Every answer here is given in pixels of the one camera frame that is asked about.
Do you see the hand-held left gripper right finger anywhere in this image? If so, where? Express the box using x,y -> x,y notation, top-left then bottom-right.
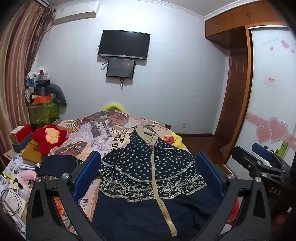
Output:
192,151 -> 272,241

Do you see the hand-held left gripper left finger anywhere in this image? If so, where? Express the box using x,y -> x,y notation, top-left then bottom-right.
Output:
25,150 -> 104,241

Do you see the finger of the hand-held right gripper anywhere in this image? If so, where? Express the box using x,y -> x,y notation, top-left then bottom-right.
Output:
252,143 -> 281,166
231,146 -> 287,181

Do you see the navy patterned hooded jacket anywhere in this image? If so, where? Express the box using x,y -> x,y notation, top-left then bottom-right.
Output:
91,125 -> 224,238

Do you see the green bottle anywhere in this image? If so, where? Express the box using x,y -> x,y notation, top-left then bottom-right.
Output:
277,141 -> 289,159

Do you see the dark navy cloth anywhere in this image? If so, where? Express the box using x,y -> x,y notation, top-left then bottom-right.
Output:
36,155 -> 80,180

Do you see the newspaper print blanket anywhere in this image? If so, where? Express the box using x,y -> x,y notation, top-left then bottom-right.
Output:
47,109 -> 241,234

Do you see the yellow bedsheet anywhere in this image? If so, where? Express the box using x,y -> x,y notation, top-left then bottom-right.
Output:
171,132 -> 186,149

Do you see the red plush toy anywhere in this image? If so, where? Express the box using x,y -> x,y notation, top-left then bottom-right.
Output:
32,124 -> 70,154

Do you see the pink plush toy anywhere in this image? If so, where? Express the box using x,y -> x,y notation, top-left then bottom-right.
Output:
20,170 -> 37,183

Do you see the wooden door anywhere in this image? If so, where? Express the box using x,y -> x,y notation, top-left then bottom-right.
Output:
214,50 -> 248,139

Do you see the yellow cushion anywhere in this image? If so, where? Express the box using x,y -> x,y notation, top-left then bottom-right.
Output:
103,103 -> 126,113

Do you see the grey box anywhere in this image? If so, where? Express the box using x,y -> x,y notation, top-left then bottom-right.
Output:
12,134 -> 33,153

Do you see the red box with white lid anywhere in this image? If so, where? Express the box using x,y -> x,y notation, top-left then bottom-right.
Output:
10,124 -> 32,144

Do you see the grey neck pillow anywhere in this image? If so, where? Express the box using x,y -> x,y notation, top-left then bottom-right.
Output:
47,83 -> 67,108

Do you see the orange box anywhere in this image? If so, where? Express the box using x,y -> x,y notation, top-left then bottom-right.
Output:
32,95 -> 52,105

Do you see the pile of mixed clutter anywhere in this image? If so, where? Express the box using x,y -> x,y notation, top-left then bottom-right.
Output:
24,66 -> 51,102

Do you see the striped brown curtain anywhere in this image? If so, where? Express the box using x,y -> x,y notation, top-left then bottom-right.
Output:
0,0 -> 56,163

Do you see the wooden wardrobe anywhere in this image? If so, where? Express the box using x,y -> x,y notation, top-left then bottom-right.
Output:
205,0 -> 290,167

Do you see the white air conditioner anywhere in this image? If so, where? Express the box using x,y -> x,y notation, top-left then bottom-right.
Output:
53,1 -> 100,25

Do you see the black cable loop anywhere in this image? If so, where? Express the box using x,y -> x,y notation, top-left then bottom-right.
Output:
0,187 -> 22,216

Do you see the small black wall monitor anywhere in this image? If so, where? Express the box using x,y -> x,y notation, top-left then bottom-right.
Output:
106,57 -> 136,79

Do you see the black wall television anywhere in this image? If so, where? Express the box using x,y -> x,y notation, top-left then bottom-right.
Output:
97,30 -> 151,60

